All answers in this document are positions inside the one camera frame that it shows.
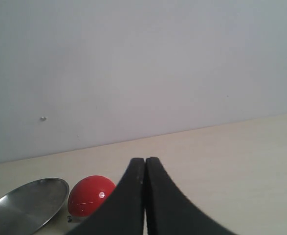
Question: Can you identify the round stainless steel plate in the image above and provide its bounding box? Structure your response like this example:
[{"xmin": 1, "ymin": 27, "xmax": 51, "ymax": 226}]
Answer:
[{"xmin": 0, "ymin": 178, "xmax": 69, "ymax": 235}]

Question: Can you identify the red dome push button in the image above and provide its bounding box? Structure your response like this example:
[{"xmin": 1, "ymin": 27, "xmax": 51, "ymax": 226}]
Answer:
[{"xmin": 67, "ymin": 175, "xmax": 115, "ymax": 217}]

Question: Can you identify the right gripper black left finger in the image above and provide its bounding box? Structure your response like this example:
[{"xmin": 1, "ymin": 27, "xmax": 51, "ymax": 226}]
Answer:
[{"xmin": 67, "ymin": 158, "xmax": 144, "ymax": 235}]

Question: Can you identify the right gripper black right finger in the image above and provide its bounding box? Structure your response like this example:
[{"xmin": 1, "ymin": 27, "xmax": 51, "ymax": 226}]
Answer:
[{"xmin": 145, "ymin": 157, "xmax": 234, "ymax": 235}]

